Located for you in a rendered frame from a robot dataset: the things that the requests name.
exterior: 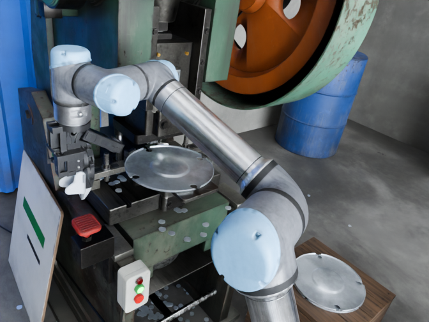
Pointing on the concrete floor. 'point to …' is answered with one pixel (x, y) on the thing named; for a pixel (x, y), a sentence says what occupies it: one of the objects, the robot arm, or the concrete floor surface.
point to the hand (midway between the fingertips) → (85, 193)
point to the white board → (34, 239)
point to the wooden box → (314, 246)
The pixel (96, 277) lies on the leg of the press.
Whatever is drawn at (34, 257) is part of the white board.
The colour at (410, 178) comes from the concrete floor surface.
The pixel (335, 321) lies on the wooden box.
